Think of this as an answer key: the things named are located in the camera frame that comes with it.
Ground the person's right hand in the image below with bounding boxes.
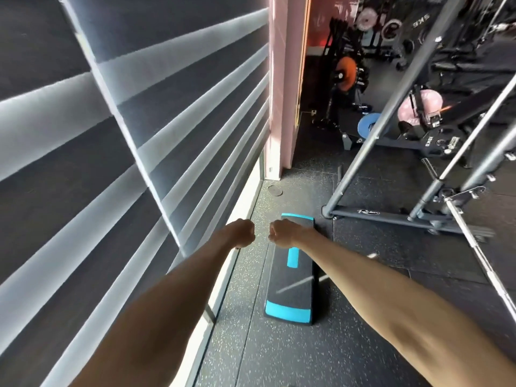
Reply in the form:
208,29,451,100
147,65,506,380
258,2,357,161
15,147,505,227
268,219,303,249

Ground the person's left hand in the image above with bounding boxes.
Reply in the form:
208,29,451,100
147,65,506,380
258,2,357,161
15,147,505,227
224,218,256,249

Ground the person's left forearm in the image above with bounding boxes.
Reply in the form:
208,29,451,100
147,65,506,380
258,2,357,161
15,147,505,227
69,223,242,387

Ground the person's right forearm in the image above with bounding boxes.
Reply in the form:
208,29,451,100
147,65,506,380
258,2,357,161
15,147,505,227
292,227,516,387

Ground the black and blue aerobic step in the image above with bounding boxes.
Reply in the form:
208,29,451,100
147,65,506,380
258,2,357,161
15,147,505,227
264,213,323,325

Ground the blue weight plate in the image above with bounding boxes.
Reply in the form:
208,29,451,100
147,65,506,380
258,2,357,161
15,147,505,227
357,113,391,139

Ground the grey striped window blind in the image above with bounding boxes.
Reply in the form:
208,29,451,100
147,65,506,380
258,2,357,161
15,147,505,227
0,0,271,387

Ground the grey steel squat rack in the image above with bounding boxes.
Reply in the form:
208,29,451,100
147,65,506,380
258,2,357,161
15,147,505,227
321,0,516,238

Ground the black weight plate storage rack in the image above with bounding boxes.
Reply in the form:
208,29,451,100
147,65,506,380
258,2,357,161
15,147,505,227
312,18,373,131

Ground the orange weight plate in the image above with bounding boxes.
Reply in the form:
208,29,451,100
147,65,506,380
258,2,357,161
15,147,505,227
335,56,358,92

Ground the pink weight plate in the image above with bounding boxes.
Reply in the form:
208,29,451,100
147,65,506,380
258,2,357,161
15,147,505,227
397,89,443,126

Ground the black weight plate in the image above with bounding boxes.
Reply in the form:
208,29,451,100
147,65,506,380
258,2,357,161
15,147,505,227
419,125,472,159

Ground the silver barbell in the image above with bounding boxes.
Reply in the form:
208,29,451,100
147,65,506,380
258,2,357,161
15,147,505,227
443,197,516,315

